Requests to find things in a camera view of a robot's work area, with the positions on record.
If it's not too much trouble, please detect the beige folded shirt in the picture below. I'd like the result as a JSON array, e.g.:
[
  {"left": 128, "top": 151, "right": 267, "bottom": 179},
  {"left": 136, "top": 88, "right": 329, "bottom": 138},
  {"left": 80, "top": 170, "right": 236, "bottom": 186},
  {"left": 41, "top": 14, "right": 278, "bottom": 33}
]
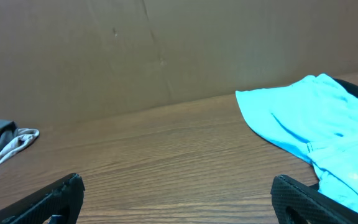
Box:
[{"left": 0, "top": 128, "right": 40, "bottom": 165}]

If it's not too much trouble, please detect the light blue t-shirt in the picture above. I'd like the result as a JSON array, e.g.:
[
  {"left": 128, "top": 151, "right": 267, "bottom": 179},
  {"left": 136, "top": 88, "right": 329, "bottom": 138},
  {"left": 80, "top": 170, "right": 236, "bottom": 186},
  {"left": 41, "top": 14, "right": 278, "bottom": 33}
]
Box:
[{"left": 236, "top": 74, "right": 358, "bottom": 212}]

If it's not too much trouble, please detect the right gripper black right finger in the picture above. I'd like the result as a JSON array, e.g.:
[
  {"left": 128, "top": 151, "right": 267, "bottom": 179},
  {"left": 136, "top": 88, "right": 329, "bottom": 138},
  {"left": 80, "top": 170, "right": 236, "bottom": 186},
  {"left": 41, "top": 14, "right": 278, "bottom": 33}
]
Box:
[{"left": 270, "top": 175, "right": 358, "bottom": 224}]

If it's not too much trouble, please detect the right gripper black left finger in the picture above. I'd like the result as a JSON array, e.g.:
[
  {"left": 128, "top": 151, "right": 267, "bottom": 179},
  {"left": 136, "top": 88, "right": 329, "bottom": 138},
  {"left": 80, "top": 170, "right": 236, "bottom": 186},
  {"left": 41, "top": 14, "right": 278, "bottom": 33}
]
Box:
[{"left": 0, "top": 173, "right": 85, "bottom": 224}]

